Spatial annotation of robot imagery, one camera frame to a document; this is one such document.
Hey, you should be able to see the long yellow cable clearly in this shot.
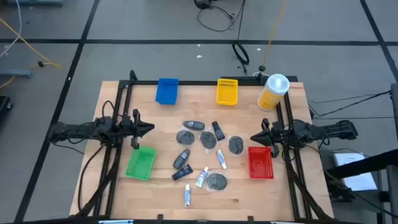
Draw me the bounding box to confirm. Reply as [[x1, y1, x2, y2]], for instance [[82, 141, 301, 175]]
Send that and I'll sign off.
[[262, 0, 289, 68]]

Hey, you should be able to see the red plastic basket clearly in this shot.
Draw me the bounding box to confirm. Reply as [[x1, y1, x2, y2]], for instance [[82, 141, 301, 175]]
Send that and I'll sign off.
[[248, 146, 275, 180]]

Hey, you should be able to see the black slanted beam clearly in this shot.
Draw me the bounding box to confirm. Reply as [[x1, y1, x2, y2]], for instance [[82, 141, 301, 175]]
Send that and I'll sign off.
[[323, 148, 398, 180]]

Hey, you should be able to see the yellow floor cable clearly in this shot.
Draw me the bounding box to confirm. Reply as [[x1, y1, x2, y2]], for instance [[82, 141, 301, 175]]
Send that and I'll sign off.
[[0, 17, 65, 90]]

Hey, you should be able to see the yellow plastic basket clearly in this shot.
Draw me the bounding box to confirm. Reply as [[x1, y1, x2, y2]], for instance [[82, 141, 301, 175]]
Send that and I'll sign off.
[[216, 78, 239, 106]]

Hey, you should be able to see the black looping floor cable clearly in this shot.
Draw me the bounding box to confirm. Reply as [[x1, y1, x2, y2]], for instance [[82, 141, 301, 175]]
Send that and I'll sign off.
[[196, 4, 246, 33]]

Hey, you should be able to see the blue plastic basket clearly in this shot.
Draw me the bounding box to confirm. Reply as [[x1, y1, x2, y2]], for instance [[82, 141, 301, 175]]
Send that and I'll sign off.
[[155, 77, 180, 106]]

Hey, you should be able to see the black metal table frame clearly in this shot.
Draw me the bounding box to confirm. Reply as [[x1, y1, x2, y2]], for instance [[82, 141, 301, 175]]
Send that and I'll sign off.
[[73, 69, 335, 222]]

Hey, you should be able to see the green plastic basket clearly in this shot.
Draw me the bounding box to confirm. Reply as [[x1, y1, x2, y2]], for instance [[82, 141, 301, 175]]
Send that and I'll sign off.
[[124, 146, 157, 181]]

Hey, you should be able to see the yellow wipes canister white lid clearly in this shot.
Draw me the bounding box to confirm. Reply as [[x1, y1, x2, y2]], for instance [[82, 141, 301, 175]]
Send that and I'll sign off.
[[256, 73, 290, 112]]

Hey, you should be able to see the black tube with blue label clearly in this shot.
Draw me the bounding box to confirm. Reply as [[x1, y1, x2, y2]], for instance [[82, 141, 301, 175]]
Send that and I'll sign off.
[[171, 164, 194, 181]]

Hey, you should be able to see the plain black cosmetic tube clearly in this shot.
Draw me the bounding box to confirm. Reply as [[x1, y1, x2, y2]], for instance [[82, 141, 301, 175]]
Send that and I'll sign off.
[[211, 121, 226, 142]]

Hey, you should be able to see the thin black hanging cable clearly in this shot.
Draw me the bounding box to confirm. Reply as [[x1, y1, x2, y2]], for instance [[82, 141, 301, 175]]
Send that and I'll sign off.
[[236, 0, 247, 42]]

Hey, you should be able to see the grey metal floor foot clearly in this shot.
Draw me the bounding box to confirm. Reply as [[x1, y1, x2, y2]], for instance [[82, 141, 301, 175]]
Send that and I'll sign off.
[[0, 68, 34, 79]]

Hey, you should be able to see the dark round puck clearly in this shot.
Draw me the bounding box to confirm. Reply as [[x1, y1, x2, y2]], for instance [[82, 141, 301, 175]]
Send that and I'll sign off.
[[175, 129, 196, 146], [228, 135, 246, 156], [198, 130, 218, 151], [205, 171, 229, 192]]

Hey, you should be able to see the small white toothpaste tube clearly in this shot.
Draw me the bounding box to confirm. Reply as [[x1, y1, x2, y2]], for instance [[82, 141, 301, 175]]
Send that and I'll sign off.
[[183, 184, 192, 208], [216, 149, 228, 170], [195, 166, 210, 189]]

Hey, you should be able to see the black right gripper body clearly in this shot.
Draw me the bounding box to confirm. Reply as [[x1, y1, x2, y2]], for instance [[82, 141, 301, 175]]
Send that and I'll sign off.
[[262, 118, 284, 159]]

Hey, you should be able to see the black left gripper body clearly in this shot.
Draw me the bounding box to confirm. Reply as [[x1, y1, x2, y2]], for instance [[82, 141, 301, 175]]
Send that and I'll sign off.
[[119, 108, 141, 150]]

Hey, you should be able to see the coiled black cable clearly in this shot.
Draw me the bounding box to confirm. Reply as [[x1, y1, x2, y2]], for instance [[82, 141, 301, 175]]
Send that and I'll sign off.
[[231, 41, 251, 75]]

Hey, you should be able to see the thin black floor cable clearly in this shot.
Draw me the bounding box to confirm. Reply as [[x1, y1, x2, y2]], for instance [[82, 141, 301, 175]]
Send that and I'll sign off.
[[312, 90, 392, 118]]

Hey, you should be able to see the white floor cable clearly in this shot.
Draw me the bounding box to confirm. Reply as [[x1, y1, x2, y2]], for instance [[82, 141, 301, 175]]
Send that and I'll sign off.
[[0, 0, 22, 58]]

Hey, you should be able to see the white paper box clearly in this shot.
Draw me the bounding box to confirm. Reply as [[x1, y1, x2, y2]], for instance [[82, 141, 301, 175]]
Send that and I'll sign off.
[[332, 152, 379, 192]]

